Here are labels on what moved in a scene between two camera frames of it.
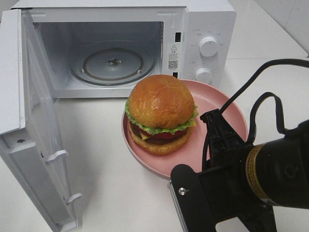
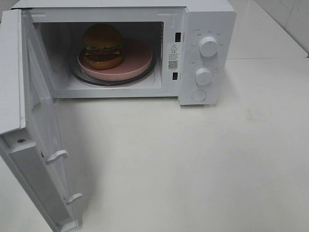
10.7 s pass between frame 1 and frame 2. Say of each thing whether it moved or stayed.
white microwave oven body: stayed
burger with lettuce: moved
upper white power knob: stayed
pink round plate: moved
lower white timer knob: stayed
